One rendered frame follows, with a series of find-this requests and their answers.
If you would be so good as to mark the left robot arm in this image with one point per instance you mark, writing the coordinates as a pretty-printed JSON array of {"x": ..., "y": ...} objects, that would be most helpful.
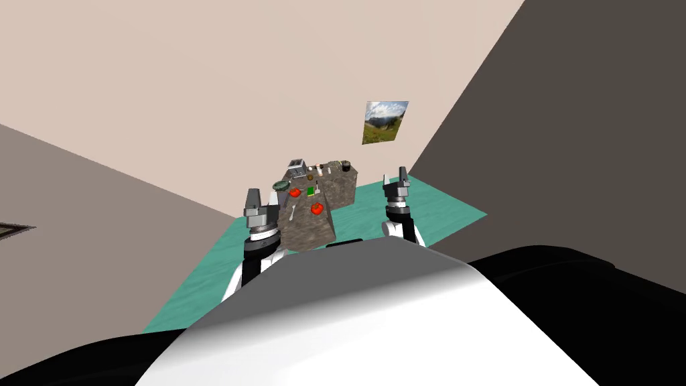
[{"x": 260, "y": 257}]

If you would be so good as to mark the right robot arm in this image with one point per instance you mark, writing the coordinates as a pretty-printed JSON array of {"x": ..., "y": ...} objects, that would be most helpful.
[{"x": 589, "y": 321}]

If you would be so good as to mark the black pot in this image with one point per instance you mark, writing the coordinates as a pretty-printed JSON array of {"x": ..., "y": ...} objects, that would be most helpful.
[{"x": 345, "y": 166}]

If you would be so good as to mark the dark green bowl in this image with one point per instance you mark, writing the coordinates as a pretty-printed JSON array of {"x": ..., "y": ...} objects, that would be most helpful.
[{"x": 281, "y": 186}]

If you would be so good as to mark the silver spoon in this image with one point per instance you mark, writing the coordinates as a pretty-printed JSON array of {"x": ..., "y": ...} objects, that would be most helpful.
[{"x": 292, "y": 213}]

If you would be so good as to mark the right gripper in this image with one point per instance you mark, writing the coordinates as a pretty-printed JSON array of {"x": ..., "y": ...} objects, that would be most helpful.
[{"x": 397, "y": 191}]

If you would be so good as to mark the silver toaster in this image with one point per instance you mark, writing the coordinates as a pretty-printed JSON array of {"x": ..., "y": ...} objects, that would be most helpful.
[{"x": 296, "y": 168}]

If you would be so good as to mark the red tomato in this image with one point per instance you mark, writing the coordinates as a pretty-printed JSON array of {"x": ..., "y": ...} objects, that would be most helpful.
[
  {"x": 295, "y": 192},
  {"x": 317, "y": 208}
]

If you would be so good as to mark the brown stone table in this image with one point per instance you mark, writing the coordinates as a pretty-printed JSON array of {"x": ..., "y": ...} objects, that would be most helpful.
[{"x": 306, "y": 231}]

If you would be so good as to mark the dark framed picture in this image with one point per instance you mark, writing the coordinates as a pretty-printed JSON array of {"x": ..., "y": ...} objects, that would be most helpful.
[{"x": 13, "y": 230}]

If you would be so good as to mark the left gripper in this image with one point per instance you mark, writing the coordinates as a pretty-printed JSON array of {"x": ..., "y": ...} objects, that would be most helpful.
[{"x": 261, "y": 217}]

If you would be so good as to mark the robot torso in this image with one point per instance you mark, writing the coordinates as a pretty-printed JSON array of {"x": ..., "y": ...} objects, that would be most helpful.
[{"x": 343, "y": 321}]

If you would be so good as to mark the landscape picture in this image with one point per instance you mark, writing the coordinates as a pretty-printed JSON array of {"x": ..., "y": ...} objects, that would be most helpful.
[{"x": 385, "y": 122}]

